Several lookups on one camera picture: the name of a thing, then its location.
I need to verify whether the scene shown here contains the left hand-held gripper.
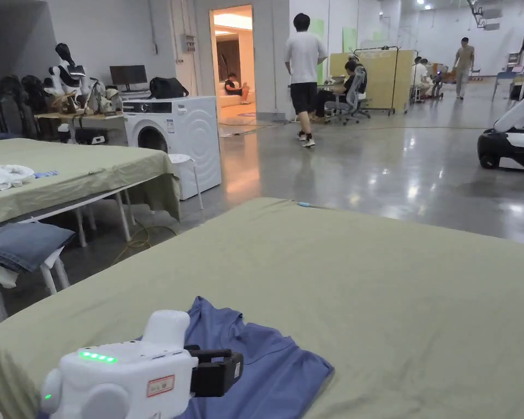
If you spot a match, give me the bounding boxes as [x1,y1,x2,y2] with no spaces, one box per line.
[39,309,245,419]

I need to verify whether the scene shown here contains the blue shirt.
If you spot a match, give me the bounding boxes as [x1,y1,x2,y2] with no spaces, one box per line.
[135,296,335,419]

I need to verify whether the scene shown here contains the small white table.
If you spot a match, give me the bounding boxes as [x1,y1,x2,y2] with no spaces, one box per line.
[0,247,70,325]

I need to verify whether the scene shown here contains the folded blue jeans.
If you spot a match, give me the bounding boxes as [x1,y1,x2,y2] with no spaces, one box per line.
[0,223,76,274]

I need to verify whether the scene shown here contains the table with pale green sheet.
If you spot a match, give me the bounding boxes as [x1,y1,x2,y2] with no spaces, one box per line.
[0,139,182,248]

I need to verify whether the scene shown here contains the white stool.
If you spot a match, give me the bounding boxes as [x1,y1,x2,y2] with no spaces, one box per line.
[168,153,204,216]

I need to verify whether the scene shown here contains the white crumpled cloth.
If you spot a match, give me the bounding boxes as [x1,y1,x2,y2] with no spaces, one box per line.
[0,164,35,197]

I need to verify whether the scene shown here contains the white washing machine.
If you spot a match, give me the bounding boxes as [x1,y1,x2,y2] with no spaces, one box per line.
[123,95,223,201]

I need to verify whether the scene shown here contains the wooden table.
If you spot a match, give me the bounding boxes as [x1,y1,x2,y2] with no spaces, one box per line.
[34,110,128,146]

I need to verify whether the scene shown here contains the bed with pale green sheet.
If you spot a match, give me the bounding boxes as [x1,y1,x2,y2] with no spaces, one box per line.
[0,197,524,419]

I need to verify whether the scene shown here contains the black bag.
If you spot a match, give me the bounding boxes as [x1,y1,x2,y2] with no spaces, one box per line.
[148,76,189,100]

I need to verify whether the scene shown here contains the row of dark covered chairs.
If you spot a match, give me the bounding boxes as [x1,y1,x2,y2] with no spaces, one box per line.
[0,74,44,137]

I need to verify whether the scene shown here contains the black computer monitor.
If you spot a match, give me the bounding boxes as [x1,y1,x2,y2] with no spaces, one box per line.
[109,65,148,93]

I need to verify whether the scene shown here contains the white and black humanoid robot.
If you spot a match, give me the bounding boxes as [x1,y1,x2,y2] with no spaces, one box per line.
[43,43,90,115]

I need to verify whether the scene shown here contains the grey office chair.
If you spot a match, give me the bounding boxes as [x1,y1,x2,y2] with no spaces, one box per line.
[324,65,372,126]

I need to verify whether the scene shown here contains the black clothes rack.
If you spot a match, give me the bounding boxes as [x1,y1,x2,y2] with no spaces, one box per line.
[352,45,402,116]

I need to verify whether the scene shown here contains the group of people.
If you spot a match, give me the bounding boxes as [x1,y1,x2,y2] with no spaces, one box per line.
[410,56,447,104]

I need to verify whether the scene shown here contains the white and black wheeled robot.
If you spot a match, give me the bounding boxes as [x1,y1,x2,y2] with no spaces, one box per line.
[477,31,524,173]

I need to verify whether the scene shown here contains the yellow cable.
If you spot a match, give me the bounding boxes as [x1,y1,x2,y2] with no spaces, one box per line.
[111,217,181,265]

